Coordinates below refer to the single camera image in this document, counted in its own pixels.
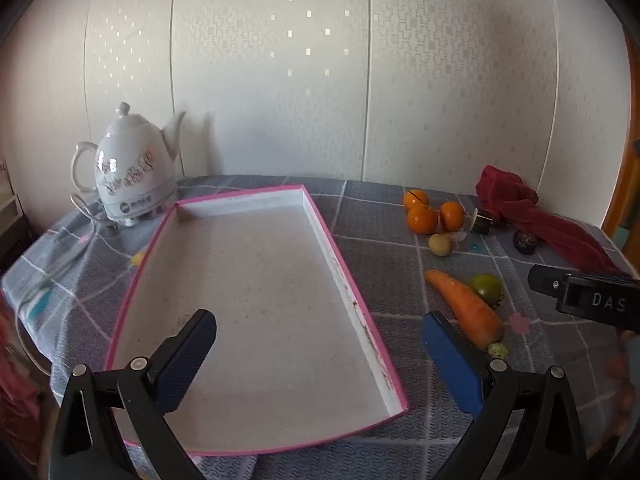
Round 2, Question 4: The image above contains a pink patterned cloth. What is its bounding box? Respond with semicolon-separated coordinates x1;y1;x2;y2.
0;300;61;466

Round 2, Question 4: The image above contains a dark purple passion fruit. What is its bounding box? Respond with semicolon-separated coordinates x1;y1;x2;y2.
513;229;539;255

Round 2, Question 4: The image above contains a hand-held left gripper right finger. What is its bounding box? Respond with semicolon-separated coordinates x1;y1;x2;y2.
420;311;588;480

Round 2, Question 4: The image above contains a pink rimmed white box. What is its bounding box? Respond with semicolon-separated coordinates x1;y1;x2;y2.
103;185;410;457

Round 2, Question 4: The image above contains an orange carrot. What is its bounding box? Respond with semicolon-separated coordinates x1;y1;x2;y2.
424;269;507;359

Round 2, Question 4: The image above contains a mandarin orange with black stem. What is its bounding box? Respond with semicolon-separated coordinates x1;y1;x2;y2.
403;187;431;211

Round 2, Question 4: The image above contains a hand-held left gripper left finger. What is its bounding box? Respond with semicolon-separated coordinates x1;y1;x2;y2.
48;308;218;480

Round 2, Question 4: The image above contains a green tomato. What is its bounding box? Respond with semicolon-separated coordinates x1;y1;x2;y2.
469;273;503;306

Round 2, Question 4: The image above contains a white kettle power cable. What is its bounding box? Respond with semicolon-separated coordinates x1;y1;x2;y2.
15;192;118;376

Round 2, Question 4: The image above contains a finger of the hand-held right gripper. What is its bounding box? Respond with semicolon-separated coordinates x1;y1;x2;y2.
527;263;640;333

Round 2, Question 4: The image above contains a white ceramic electric kettle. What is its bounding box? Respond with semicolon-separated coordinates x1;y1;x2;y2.
70;101;187;227

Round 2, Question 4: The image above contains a grey checked tablecloth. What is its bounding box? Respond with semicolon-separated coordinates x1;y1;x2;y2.
0;175;633;480

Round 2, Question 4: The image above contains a person's right hand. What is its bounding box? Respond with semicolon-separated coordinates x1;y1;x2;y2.
602;350;638;441

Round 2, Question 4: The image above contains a red fleece towel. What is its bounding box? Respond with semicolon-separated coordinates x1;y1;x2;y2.
475;164;621;273

